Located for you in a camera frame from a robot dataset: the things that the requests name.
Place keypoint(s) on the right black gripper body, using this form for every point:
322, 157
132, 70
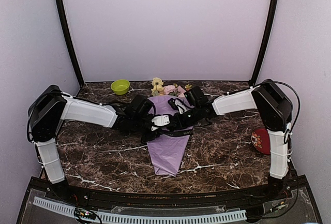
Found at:
188, 121

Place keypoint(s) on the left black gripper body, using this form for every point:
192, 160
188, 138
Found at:
146, 137

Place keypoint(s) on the pink purple wrapping paper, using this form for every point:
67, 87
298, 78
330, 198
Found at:
166, 152

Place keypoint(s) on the pink carnation stem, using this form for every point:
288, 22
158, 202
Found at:
185, 88

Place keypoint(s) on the pink rose stem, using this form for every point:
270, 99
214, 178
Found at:
170, 90

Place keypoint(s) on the pale yellow flower stem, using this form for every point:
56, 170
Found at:
157, 89

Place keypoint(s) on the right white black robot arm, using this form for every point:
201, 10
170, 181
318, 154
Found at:
274, 107

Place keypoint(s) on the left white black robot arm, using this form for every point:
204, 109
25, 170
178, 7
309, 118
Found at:
53, 107

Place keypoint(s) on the green plastic bowl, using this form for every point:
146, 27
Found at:
120, 87

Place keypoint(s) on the red floral pouch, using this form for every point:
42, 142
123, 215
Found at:
260, 140

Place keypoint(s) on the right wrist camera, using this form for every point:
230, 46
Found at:
177, 104

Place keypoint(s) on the white slotted cable duct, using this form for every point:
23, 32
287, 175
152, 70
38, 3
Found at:
136, 217

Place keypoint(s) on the black front rail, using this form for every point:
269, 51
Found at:
102, 199

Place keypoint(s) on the right black frame post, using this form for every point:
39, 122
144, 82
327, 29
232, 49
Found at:
264, 42

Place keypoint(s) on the black frame post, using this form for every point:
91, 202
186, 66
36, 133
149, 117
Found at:
68, 41
264, 42

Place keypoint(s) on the left black frame post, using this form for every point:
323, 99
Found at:
68, 41

